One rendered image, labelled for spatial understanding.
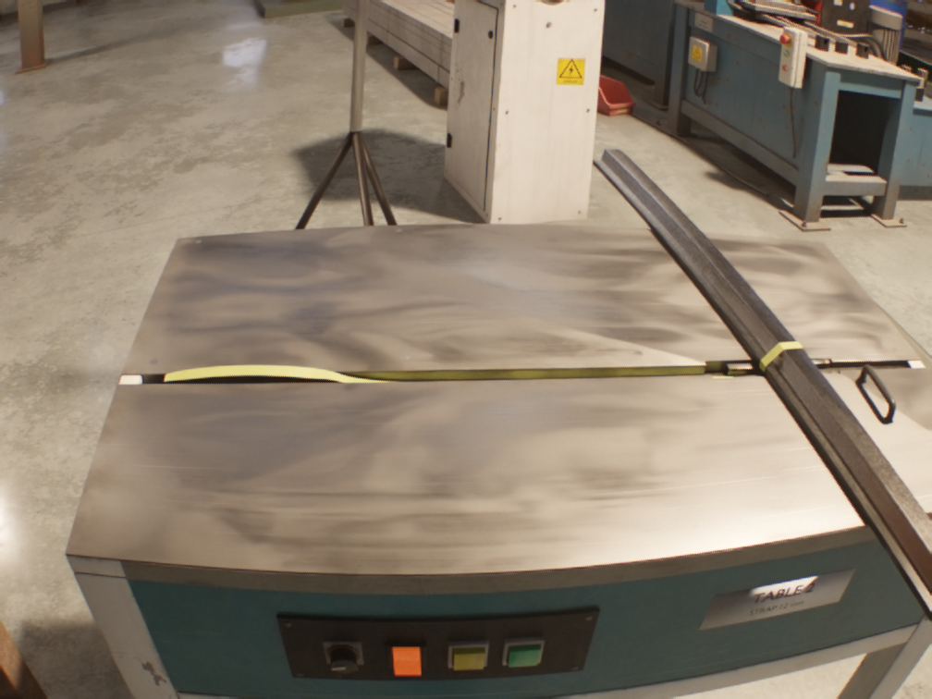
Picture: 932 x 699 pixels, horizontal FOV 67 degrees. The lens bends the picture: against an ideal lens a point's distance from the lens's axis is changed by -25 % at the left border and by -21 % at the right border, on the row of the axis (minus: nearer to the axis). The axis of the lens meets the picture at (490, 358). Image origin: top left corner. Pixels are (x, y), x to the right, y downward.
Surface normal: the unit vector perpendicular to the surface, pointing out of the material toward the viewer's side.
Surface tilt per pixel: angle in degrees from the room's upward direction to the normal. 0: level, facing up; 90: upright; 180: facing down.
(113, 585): 90
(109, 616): 90
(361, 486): 0
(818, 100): 90
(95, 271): 0
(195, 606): 90
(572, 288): 0
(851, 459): 75
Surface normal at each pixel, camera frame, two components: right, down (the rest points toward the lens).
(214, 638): 0.12, 0.55
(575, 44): 0.35, 0.53
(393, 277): 0.06, -0.84
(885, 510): -0.93, -0.14
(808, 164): -0.93, 0.14
